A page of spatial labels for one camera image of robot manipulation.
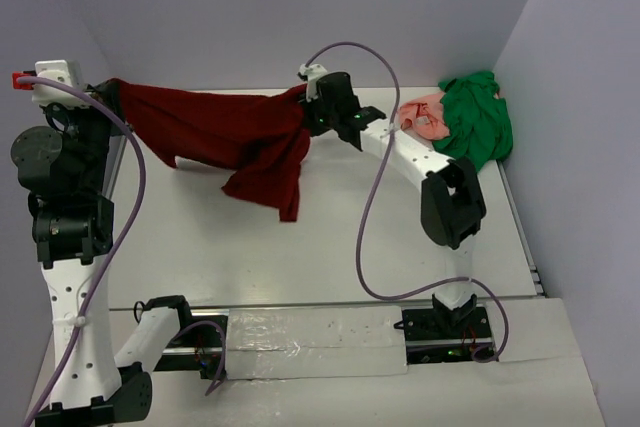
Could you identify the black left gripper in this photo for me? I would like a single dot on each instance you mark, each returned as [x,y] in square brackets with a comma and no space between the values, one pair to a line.
[107,92]

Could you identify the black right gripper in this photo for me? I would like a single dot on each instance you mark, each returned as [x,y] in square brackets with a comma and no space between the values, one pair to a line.
[314,130]

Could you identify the red t shirt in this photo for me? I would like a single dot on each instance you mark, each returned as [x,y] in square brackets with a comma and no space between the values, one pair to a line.
[261,139]

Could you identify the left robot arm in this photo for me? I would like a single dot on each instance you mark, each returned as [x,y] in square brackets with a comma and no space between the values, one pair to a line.
[62,166]

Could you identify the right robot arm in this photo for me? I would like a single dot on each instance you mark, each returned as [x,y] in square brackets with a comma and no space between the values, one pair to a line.
[451,203]

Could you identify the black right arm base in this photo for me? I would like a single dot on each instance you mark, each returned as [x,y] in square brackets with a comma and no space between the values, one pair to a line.
[427,342]

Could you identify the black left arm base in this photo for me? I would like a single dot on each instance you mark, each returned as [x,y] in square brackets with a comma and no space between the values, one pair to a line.
[198,350]

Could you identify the pink t shirt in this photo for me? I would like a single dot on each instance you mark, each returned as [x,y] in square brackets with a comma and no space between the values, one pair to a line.
[425,119]

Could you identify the green t shirt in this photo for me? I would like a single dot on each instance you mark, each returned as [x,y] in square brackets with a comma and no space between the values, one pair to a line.
[479,81]

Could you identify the white taped cover plate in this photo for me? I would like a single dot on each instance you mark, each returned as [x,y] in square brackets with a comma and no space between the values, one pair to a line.
[320,342]

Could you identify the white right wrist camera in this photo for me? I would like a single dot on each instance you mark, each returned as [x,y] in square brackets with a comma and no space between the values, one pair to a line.
[311,74]

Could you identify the aluminium table frame rail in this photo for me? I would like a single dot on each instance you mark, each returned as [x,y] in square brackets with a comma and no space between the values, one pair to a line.
[540,291]

